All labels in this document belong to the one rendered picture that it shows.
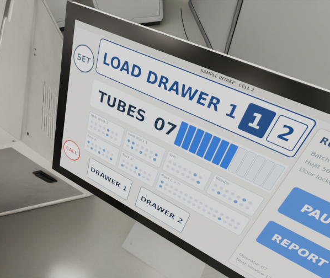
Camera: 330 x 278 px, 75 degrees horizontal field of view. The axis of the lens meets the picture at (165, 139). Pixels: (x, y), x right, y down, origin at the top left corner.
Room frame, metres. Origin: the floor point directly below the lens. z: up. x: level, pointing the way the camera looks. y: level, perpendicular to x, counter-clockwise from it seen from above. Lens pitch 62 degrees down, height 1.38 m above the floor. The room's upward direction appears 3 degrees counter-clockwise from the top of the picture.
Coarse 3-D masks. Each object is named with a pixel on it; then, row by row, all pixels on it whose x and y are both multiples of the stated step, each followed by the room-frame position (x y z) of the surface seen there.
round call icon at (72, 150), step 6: (66, 138) 0.19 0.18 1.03; (66, 144) 0.19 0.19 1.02; (72, 144) 0.18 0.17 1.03; (78, 144) 0.18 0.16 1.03; (66, 150) 0.18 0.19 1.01; (72, 150) 0.18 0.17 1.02; (78, 150) 0.17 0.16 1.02; (66, 156) 0.17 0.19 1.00; (72, 156) 0.17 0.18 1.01; (78, 156) 0.16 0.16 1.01; (78, 162) 0.16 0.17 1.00
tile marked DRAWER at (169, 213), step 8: (144, 192) 0.09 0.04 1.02; (152, 192) 0.09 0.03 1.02; (136, 200) 0.08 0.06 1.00; (144, 200) 0.08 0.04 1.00; (152, 200) 0.08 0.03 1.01; (160, 200) 0.07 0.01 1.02; (144, 208) 0.07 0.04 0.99; (152, 208) 0.07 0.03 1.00; (160, 208) 0.06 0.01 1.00; (168, 208) 0.06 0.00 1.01; (176, 208) 0.06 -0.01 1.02; (152, 216) 0.05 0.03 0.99; (160, 216) 0.05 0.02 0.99; (168, 216) 0.05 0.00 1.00; (176, 216) 0.05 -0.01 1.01; (184, 216) 0.05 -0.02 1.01; (168, 224) 0.04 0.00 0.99; (176, 224) 0.04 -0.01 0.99; (184, 224) 0.04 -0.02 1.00
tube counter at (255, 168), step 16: (160, 112) 0.18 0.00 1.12; (160, 128) 0.16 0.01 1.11; (176, 128) 0.15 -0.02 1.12; (192, 128) 0.15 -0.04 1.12; (176, 144) 0.14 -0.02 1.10; (192, 144) 0.13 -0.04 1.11; (208, 144) 0.13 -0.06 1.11; (224, 144) 0.12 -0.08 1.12; (208, 160) 0.11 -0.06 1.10; (224, 160) 0.11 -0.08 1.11; (240, 160) 0.10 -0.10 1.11; (256, 160) 0.10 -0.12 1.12; (272, 160) 0.09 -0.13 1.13; (240, 176) 0.08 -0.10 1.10; (256, 176) 0.08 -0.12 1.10; (272, 176) 0.08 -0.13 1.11
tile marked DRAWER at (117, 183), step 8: (96, 160) 0.15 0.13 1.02; (88, 168) 0.14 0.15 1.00; (96, 168) 0.14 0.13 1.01; (104, 168) 0.14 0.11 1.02; (88, 176) 0.13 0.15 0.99; (96, 176) 0.13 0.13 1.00; (104, 176) 0.13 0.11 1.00; (112, 176) 0.12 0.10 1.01; (120, 176) 0.12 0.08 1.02; (104, 184) 0.11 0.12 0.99; (112, 184) 0.11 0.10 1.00; (120, 184) 0.11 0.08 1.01; (128, 184) 0.11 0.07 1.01; (112, 192) 0.10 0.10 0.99; (120, 192) 0.10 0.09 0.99; (128, 192) 0.09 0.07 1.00
